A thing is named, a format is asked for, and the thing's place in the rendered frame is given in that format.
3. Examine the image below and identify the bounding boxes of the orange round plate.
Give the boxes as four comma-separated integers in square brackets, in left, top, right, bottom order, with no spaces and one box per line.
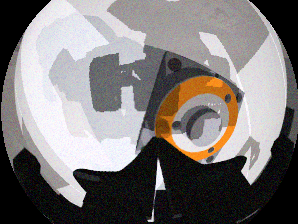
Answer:
[154,75,238,160]

